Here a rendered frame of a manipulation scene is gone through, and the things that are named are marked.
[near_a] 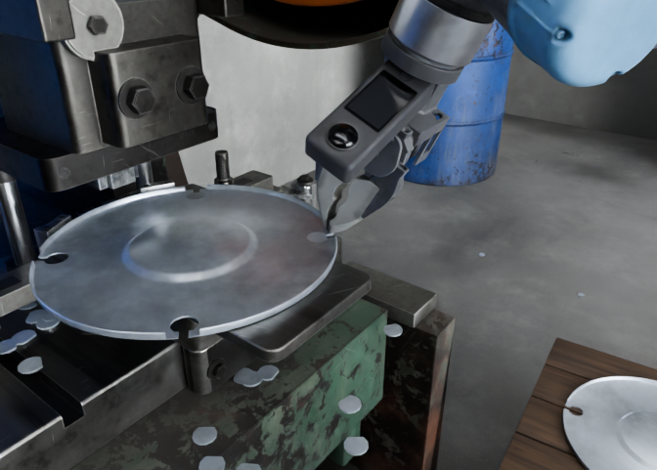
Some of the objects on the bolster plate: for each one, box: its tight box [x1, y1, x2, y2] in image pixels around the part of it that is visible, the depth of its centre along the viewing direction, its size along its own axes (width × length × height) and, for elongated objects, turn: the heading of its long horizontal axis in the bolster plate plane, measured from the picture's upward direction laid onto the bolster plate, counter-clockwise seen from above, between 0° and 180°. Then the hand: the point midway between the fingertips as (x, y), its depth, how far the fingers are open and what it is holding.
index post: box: [290, 174, 320, 211], centre depth 71 cm, size 3×3×10 cm
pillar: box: [0, 181, 37, 267], centre depth 60 cm, size 2×2×14 cm
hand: (328, 224), depth 59 cm, fingers closed
